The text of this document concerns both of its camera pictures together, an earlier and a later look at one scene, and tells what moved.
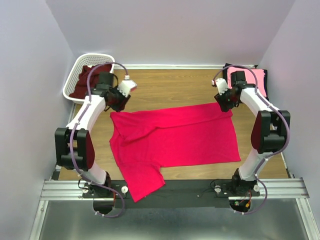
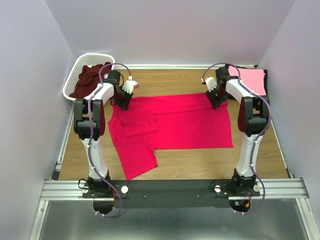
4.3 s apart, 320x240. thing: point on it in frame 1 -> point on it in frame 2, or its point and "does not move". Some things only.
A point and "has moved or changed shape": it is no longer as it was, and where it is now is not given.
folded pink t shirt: (250, 77) does not move
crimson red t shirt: (142, 141) has moved or changed shape
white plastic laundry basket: (89, 59) does not move
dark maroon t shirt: (80, 90) does not move
